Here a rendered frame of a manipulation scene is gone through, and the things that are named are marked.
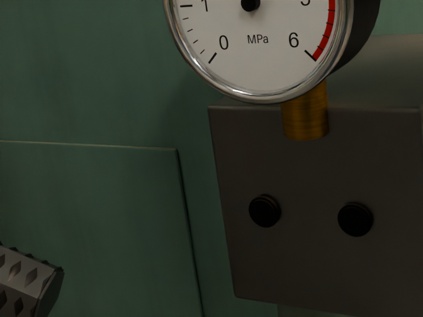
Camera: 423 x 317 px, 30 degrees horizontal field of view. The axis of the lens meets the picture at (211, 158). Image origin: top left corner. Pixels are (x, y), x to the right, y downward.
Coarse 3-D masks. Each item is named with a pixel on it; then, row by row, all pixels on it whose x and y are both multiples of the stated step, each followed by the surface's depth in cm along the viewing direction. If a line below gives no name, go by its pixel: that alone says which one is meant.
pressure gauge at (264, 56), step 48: (192, 0) 24; (240, 0) 24; (288, 0) 23; (336, 0) 22; (192, 48) 25; (240, 48) 24; (288, 48) 23; (336, 48) 22; (240, 96) 24; (288, 96) 23
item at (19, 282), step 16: (0, 256) 29; (16, 256) 29; (32, 256) 29; (0, 272) 28; (16, 272) 28; (32, 272) 28; (48, 272) 29; (64, 272) 30; (0, 288) 28; (16, 288) 28; (32, 288) 28; (48, 288) 28; (0, 304) 28; (16, 304) 28; (32, 304) 28; (48, 304) 29
